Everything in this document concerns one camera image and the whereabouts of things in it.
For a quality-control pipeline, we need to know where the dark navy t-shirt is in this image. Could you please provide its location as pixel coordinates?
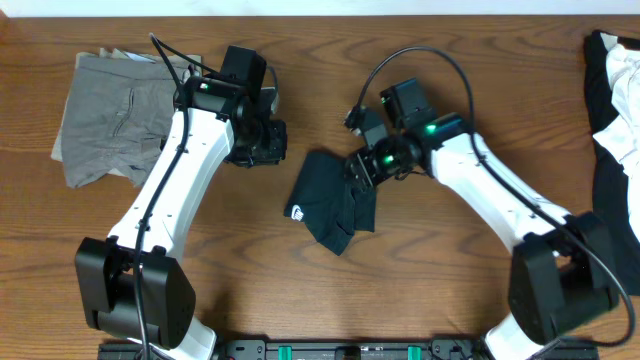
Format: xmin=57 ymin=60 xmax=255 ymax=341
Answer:
xmin=284 ymin=151 xmax=377 ymax=256

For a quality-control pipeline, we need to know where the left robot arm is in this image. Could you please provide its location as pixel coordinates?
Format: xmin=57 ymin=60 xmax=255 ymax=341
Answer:
xmin=74 ymin=75 xmax=286 ymax=359

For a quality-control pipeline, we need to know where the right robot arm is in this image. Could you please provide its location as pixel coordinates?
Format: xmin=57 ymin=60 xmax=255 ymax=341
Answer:
xmin=345 ymin=109 xmax=626 ymax=359

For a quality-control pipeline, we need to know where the black and white garment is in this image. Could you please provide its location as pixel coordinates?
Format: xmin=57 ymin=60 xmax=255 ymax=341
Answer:
xmin=584 ymin=30 xmax=639 ymax=296

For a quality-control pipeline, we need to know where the right black cable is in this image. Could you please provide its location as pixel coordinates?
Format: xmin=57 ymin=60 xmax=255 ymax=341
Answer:
xmin=343 ymin=45 xmax=637 ymax=349

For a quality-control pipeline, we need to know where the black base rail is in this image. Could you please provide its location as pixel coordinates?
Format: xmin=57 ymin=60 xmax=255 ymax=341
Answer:
xmin=97 ymin=338 xmax=600 ymax=360

